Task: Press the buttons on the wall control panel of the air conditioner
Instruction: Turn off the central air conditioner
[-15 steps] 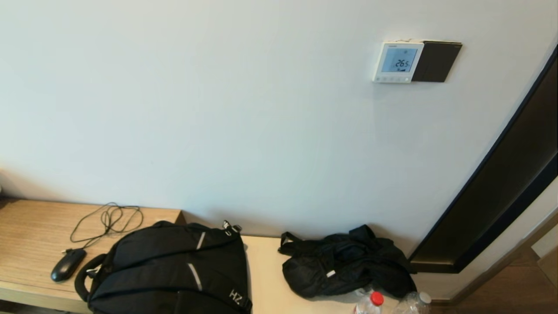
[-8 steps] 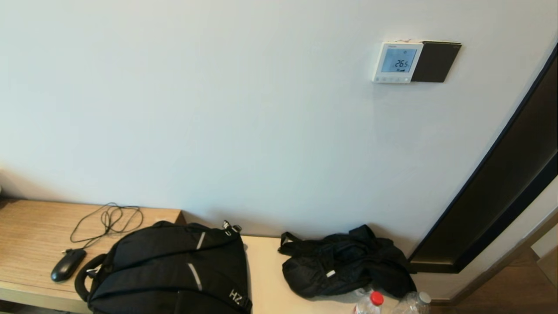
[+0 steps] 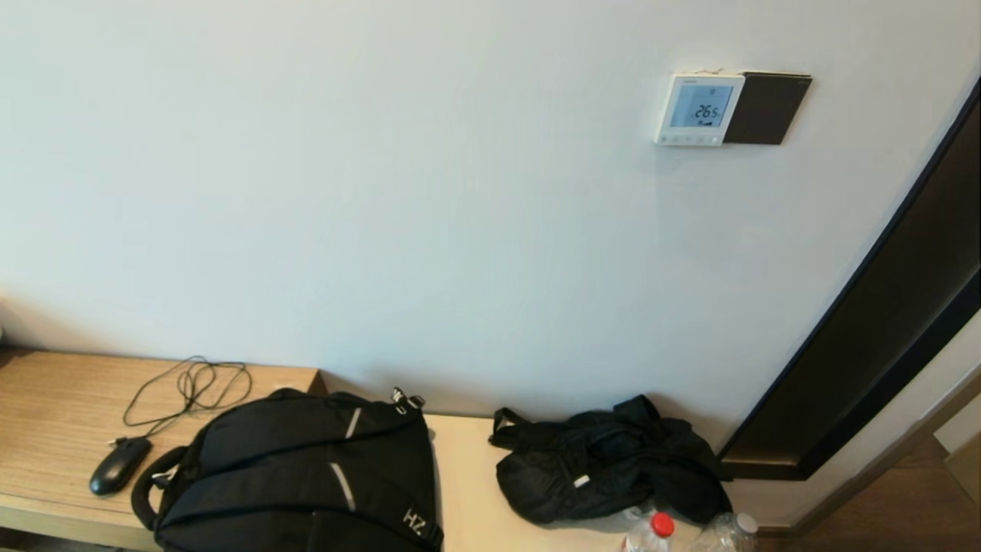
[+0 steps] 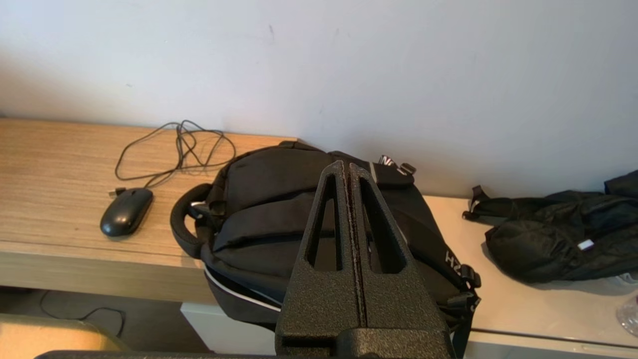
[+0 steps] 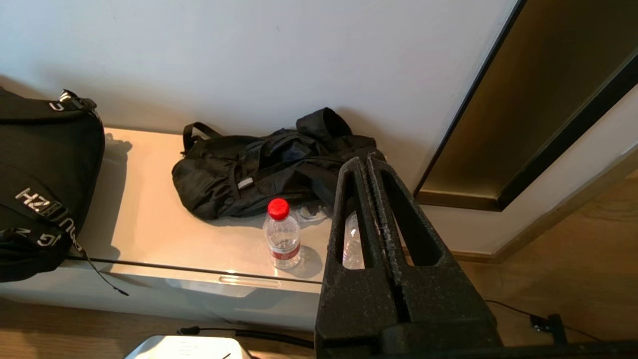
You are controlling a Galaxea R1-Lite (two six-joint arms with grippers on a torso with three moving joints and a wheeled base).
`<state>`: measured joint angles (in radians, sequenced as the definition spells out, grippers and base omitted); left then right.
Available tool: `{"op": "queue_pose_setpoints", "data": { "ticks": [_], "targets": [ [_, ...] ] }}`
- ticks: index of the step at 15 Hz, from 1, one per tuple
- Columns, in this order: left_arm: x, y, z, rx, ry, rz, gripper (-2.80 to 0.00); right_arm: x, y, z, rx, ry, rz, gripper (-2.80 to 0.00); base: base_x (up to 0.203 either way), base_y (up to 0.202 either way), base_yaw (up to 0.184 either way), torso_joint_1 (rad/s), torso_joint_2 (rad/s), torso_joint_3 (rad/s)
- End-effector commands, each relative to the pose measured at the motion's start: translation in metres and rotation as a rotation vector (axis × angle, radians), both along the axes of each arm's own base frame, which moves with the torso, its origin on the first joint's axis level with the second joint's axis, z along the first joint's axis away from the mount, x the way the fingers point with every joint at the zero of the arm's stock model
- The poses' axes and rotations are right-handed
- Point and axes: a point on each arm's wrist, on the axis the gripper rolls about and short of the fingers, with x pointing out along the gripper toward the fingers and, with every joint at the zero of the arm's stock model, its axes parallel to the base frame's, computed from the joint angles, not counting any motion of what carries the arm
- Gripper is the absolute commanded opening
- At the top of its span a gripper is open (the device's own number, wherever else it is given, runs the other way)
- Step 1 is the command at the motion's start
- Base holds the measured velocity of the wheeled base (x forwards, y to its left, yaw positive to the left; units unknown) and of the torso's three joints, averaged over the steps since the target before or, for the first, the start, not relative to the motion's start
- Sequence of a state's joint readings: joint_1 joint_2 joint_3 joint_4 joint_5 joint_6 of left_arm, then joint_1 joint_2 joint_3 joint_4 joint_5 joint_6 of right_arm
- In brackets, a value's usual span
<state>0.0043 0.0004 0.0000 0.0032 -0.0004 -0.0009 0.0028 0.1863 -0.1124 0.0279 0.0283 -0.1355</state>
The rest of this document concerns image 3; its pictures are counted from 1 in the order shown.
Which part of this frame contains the white wall thermostat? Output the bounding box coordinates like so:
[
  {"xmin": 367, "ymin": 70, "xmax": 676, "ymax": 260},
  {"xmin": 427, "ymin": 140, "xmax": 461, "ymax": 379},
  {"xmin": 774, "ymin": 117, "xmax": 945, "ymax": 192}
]
[{"xmin": 654, "ymin": 73, "xmax": 746, "ymax": 147}]

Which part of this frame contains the crumpled black nylon bag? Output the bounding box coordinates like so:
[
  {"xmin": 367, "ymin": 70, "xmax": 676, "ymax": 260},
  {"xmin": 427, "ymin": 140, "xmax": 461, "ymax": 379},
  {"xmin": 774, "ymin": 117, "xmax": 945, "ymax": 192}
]
[{"xmin": 489, "ymin": 395, "xmax": 735, "ymax": 527}]

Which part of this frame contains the black backpack with grey stripes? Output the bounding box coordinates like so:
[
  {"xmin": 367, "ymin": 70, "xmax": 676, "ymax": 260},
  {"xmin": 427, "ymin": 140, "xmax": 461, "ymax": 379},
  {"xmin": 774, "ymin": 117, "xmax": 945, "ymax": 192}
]
[{"xmin": 130, "ymin": 387, "xmax": 445, "ymax": 552}]

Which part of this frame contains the red-capped clear water bottle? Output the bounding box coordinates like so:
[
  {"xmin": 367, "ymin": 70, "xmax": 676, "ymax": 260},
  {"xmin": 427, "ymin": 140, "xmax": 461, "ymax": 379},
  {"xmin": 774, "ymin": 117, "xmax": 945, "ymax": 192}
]
[{"xmin": 622, "ymin": 512, "xmax": 678, "ymax": 552}]

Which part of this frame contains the white-capped clear plastic bottle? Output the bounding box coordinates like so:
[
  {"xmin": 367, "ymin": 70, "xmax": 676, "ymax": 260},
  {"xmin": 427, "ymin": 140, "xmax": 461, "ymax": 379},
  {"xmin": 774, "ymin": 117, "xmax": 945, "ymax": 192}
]
[{"xmin": 688, "ymin": 512, "xmax": 761, "ymax": 552}]

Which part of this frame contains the black computer mouse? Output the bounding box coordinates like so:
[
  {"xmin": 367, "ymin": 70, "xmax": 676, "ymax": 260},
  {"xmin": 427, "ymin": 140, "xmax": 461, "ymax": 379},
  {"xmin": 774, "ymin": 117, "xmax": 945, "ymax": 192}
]
[{"xmin": 89, "ymin": 435, "xmax": 153, "ymax": 496}]

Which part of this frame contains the wooden skirting board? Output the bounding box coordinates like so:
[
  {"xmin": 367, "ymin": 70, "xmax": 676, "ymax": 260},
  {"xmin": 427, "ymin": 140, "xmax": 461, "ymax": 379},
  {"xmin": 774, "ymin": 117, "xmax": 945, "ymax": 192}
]
[{"xmin": 759, "ymin": 372, "xmax": 981, "ymax": 537}]

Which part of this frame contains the wooden desk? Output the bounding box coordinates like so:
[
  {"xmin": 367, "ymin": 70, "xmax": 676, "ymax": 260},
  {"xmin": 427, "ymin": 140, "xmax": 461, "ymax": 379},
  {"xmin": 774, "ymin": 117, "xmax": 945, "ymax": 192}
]
[{"xmin": 0, "ymin": 347, "xmax": 329, "ymax": 551}]

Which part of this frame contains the thin black mouse cable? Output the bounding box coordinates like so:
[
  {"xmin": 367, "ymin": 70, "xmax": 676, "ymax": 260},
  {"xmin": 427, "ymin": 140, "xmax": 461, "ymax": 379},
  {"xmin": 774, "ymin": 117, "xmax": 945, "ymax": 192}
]
[{"xmin": 110, "ymin": 355, "xmax": 252, "ymax": 449}]

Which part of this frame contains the dark wall switch plate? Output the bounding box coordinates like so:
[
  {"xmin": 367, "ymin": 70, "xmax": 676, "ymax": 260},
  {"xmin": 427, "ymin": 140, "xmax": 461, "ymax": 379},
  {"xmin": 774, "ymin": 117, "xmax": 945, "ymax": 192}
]
[{"xmin": 723, "ymin": 71, "xmax": 813, "ymax": 146}]

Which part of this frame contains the dark bronze door frame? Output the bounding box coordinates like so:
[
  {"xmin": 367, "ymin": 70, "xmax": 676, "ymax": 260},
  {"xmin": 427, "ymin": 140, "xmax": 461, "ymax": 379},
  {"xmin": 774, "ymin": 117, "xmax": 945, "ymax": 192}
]
[{"xmin": 717, "ymin": 77, "xmax": 981, "ymax": 481}]

